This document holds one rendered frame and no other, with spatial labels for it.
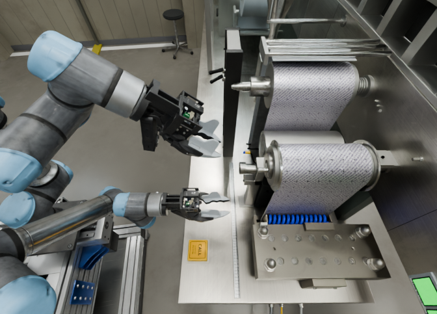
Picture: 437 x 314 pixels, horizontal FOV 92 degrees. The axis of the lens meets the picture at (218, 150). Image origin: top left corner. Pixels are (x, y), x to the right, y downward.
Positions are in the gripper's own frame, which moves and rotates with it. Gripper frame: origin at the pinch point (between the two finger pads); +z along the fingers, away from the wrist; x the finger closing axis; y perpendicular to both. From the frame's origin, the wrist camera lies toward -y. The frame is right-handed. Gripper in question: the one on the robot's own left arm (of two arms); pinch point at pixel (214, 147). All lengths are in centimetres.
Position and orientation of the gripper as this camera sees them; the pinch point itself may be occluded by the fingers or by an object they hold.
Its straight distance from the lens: 50.7
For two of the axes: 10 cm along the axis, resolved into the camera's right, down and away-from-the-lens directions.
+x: 0.0, -8.0, 5.9
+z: 7.7, 3.8, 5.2
